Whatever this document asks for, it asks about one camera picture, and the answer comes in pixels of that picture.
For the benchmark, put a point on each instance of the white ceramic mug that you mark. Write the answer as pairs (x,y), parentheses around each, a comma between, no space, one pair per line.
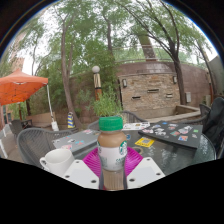
(58,160)

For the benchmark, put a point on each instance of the potted green plant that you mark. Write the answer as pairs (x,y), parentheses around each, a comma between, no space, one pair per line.
(106,105)

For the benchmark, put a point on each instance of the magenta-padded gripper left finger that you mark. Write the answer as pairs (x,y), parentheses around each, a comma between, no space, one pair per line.
(79,173)

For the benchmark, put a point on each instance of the white printed papers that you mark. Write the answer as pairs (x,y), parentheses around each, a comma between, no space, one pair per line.
(135,126)

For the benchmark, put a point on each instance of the grey wall utility box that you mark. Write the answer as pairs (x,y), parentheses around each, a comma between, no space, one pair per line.
(188,97)

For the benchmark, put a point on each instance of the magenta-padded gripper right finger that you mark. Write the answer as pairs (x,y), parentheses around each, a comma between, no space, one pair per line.
(146,171)

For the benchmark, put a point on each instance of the leaning brown-trunk tree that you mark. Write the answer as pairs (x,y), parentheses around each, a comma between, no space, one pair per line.
(66,83)

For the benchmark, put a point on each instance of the black laptop with stickers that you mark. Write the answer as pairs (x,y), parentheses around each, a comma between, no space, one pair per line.
(173,133)

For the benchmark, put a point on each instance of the dark wicker patio chair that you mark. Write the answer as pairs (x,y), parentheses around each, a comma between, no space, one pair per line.
(18,126)

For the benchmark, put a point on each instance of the wooden lamp post, white globe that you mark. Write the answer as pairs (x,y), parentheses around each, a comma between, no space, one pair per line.
(97,83)

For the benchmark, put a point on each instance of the grey laptop with stickers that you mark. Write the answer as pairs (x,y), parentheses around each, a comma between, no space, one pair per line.
(75,138)

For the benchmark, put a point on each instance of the orange canopy tent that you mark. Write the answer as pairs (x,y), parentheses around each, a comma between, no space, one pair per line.
(20,86)

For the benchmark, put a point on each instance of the dark forked tree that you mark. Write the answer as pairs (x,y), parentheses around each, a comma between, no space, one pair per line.
(180,86)

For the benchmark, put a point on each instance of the yellow square card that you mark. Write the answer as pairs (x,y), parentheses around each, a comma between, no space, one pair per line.
(144,142)

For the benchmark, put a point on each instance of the black jacket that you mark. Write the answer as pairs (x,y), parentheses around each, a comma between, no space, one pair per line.
(216,123)

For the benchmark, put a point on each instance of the green-capped coffee drink bottle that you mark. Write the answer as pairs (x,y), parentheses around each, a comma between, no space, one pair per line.
(112,146)

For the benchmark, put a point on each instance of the blue yellow striped bollard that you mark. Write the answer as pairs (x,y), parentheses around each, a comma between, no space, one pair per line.
(71,120)

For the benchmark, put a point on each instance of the wall lantern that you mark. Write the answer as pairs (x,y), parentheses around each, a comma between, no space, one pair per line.
(174,79)
(124,83)

